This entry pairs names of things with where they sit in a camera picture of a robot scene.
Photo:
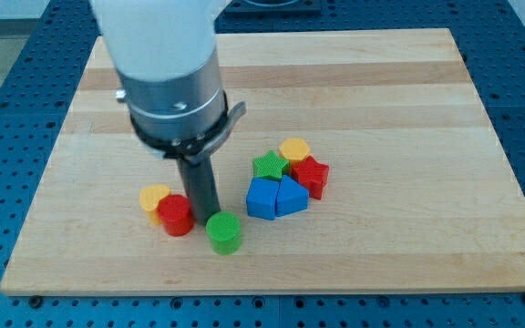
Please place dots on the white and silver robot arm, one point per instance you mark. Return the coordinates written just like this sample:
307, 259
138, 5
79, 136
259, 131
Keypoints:
165, 54

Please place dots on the green star block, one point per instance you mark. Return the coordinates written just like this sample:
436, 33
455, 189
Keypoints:
270, 166

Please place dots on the red star block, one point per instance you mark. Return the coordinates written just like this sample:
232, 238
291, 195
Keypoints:
312, 175

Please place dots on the yellow hexagon block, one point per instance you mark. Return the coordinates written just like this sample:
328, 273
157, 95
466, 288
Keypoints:
295, 150

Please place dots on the blue cube block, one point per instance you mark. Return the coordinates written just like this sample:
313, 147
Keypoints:
261, 198

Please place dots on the blue triangle block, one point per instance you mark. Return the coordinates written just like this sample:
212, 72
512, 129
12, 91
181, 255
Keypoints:
292, 197

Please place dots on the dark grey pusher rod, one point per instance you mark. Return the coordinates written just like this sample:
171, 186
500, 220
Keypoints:
200, 187

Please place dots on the green cylinder block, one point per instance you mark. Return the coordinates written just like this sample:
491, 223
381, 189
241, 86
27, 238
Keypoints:
224, 232

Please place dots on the red cylinder block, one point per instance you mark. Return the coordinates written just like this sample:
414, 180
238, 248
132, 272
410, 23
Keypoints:
175, 215

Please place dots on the yellow heart block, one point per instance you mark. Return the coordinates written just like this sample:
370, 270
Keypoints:
149, 200

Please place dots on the light wooden board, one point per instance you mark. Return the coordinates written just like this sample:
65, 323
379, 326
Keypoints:
420, 196

